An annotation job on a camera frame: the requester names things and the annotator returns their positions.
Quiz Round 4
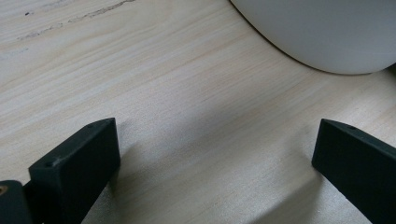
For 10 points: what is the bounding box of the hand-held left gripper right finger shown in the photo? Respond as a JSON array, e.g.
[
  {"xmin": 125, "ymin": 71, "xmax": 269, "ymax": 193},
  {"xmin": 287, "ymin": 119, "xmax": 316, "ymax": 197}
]
[{"xmin": 312, "ymin": 118, "xmax": 396, "ymax": 224}]

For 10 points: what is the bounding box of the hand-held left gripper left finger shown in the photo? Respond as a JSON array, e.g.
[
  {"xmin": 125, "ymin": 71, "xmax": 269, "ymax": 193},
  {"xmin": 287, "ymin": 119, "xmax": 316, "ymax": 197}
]
[{"xmin": 22, "ymin": 117, "xmax": 121, "ymax": 224}]

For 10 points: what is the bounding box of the white pedal trash can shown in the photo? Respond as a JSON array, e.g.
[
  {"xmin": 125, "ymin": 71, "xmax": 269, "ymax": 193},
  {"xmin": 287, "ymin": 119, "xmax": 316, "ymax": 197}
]
[{"xmin": 229, "ymin": 0, "xmax": 396, "ymax": 76}]

